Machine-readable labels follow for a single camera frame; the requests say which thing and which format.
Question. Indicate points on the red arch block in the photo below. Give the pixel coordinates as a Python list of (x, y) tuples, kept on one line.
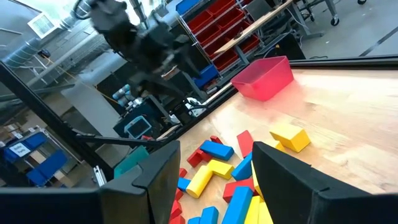
[(194, 158)]

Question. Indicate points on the blue storage bin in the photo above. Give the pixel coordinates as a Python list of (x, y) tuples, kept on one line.
[(205, 76), (188, 6)]

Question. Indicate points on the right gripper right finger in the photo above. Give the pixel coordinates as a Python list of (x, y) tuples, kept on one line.
[(295, 193)]

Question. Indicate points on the teal plastic bin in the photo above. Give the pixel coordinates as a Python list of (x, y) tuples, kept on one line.
[(130, 160)]

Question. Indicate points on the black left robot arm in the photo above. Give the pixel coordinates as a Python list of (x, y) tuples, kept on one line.
[(102, 15)]

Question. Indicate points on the yellow cylinder block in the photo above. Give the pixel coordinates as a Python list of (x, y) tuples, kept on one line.
[(199, 183)]

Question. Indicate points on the blue wooden block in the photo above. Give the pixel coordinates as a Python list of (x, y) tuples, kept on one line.
[(183, 184), (194, 221), (209, 216), (243, 168), (217, 150), (237, 207)]

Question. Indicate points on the white air vent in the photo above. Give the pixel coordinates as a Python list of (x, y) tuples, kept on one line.
[(42, 25)]

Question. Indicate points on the grey caster leg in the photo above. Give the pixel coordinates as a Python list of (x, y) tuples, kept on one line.
[(334, 19)]

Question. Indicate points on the rack of blue bins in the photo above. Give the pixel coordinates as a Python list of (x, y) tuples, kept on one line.
[(37, 155)]

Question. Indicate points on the silver air duct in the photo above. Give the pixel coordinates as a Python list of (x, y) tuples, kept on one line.
[(25, 51)]

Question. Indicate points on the light wooden desk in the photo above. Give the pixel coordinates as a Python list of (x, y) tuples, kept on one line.
[(255, 26)]

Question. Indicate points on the silver frame bracket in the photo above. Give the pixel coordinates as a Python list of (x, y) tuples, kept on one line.
[(100, 175)]

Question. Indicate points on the red plastic bin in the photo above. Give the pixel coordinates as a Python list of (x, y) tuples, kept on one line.
[(264, 77)]

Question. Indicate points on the blue framed tablet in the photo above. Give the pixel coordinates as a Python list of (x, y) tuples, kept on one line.
[(137, 127)]

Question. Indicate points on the metal rack of red bins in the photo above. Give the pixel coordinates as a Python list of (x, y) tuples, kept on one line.
[(214, 28)]

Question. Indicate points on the red wooden block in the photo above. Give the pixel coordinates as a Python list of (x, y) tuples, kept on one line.
[(183, 172), (245, 143), (237, 186), (175, 210), (177, 220), (178, 194)]

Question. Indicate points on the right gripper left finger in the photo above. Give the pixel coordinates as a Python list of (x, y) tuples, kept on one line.
[(155, 186)]

